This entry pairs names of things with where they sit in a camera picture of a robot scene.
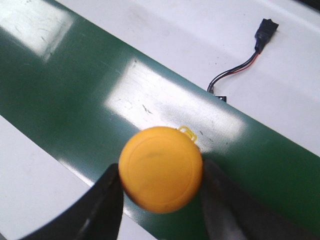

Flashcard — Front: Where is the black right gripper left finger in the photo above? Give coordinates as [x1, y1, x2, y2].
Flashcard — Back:
[21, 163, 124, 240]

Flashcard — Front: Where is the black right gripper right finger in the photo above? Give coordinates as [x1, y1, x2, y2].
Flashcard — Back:
[200, 159, 320, 240]

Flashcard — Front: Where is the small green sensor board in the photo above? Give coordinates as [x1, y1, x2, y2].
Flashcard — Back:
[216, 95, 227, 103]

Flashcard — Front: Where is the green conveyor belt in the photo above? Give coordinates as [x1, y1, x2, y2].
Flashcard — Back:
[0, 0, 320, 239]

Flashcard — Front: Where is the black connector with wires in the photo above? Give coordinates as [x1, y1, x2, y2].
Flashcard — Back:
[206, 18, 279, 94]

